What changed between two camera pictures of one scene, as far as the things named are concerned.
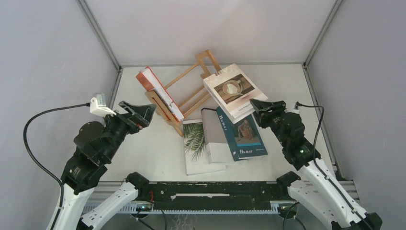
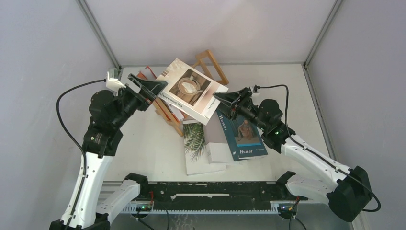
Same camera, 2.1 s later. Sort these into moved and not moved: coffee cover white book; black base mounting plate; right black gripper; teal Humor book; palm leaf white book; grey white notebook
Moved: coffee cover white book; right black gripper
Not moved: grey white notebook; black base mounting plate; teal Humor book; palm leaf white book
